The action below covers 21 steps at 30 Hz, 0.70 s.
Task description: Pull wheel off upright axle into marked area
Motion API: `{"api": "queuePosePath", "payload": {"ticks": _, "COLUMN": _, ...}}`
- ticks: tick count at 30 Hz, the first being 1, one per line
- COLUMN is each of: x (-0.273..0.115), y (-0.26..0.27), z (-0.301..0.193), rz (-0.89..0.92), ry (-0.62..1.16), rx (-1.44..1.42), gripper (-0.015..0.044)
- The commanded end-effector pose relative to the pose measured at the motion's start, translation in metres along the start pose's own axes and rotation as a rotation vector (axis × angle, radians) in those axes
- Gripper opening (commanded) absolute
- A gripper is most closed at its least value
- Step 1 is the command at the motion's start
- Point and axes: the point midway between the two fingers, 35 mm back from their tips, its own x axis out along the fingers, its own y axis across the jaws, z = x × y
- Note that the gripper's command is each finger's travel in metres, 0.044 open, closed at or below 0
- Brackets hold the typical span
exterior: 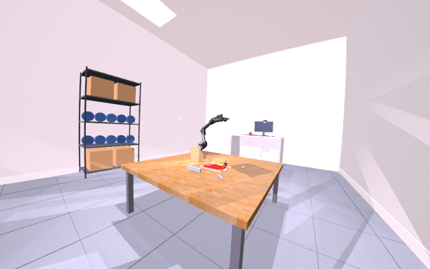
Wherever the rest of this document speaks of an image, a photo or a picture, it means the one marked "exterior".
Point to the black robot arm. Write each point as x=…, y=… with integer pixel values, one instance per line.
x=203, y=143

